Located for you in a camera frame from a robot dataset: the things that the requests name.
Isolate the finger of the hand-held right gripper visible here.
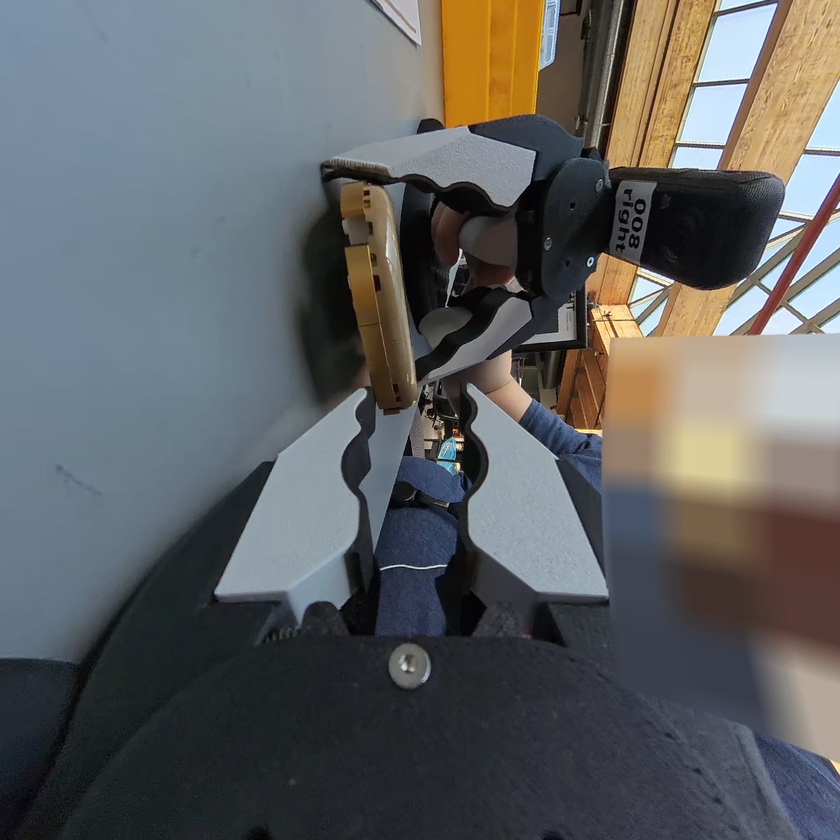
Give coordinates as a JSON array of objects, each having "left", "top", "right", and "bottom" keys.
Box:
[
  {"left": 413, "top": 289, "right": 535, "bottom": 383},
  {"left": 322, "top": 125, "right": 540, "bottom": 212}
]

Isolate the round gold lego pot assembly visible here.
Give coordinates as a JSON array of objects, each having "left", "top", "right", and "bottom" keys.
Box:
[{"left": 340, "top": 182, "right": 421, "bottom": 416}]

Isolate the clear plastic parts bin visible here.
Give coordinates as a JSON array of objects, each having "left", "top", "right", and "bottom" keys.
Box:
[{"left": 538, "top": 0, "right": 563, "bottom": 70}]

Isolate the yellow plastic bin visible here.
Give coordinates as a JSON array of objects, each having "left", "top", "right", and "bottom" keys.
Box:
[{"left": 441, "top": 0, "right": 546, "bottom": 129}]

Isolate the black textured wrist pad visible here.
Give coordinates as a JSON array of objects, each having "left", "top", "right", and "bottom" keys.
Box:
[{"left": 303, "top": 206, "right": 371, "bottom": 404}]

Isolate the red steel beam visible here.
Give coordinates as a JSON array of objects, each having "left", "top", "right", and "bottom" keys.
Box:
[{"left": 748, "top": 192, "right": 840, "bottom": 337}]

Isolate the person's right hand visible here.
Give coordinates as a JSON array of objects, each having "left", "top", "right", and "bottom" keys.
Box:
[{"left": 430, "top": 200, "right": 519, "bottom": 291}]

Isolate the navy blue sweatshirt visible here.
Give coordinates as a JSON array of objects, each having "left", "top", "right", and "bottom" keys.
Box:
[{"left": 374, "top": 456, "right": 840, "bottom": 840}]

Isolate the silver ventilation duct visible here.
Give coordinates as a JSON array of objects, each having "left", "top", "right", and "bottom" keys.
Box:
[{"left": 577, "top": 0, "right": 632, "bottom": 152}]

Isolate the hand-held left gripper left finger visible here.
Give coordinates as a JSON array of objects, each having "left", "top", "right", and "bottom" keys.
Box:
[{"left": 213, "top": 387, "right": 378, "bottom": 624}]

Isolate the lego instruction booklet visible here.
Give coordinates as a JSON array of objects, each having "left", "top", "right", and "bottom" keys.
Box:
[{"left": 371, "top": 0, "right": 422, "bottom": 47}]

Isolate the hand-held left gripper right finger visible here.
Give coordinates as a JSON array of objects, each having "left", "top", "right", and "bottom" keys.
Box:
[{"left": 458, "top": 384, "right": 611, "bottom": 632}]

